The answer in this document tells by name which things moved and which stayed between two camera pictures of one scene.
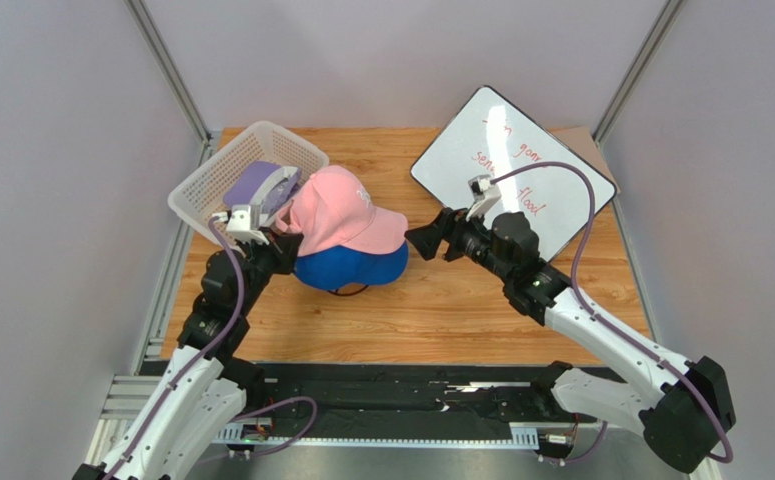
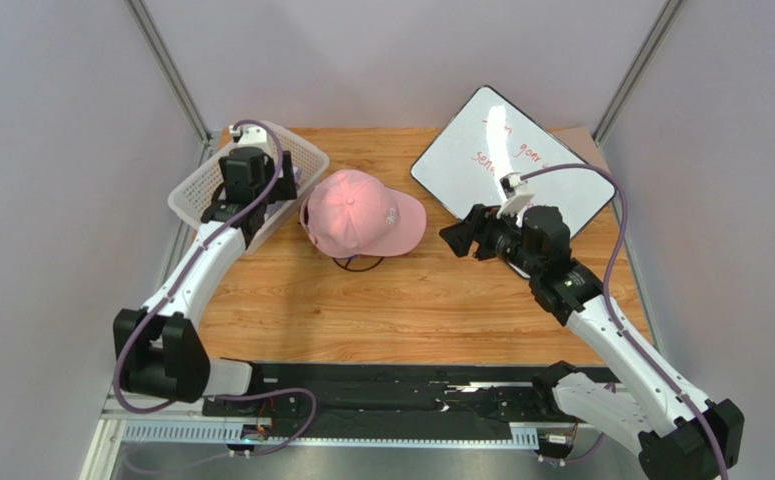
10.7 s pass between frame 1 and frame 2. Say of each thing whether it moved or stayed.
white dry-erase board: stayed
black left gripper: moved
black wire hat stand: moved
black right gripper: moved
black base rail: stayed
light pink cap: moved
